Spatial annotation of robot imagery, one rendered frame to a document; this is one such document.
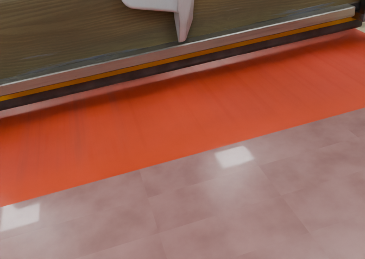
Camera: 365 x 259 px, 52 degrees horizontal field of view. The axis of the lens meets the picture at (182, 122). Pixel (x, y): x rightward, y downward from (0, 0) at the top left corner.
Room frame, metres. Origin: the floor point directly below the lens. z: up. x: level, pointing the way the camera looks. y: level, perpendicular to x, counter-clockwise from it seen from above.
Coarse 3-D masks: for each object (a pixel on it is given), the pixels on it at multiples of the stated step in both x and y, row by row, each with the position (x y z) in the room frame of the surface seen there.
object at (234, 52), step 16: (304, 32) 0.38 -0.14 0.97; (320, 32) 0.38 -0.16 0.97; (336, 32) 0.39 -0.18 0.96; (240, 48) 0.36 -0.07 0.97; (256, 48) 0.36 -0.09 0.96; (176, 64) 0.35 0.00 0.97; (192, 64) 0.35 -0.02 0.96; (96, 80) 0.33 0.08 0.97; (112, 80) 0.33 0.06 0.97; (128, 80) 0.34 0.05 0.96; (32, 96) 0.32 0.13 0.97; (48, 96) 0.32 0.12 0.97
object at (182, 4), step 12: (132, 0) 0.31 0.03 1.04; (144, 0) 0.31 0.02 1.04; (156, 0) 0.31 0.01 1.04; (168, 0) 0.31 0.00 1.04; (180, 0) 0.31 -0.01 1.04; (192, 0) 0.31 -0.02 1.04; (180, 12) 0.31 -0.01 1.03; (192, 12) 0.32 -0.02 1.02; (180, 24) 0.31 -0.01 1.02; (180, 36) 0.32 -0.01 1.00
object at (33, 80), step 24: (264, 24) 0.35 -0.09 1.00; (288, 24) 0.35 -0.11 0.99; (312, 24) 0.35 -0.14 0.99; (144, 48) 0.33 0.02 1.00; (168, 48) 0.32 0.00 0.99; (192, 48) 0.33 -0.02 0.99; (48, 72) 0.30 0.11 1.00; (72, 72) 0.30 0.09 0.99; (96, 72) 0.31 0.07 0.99; (0, 96) 0.29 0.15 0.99
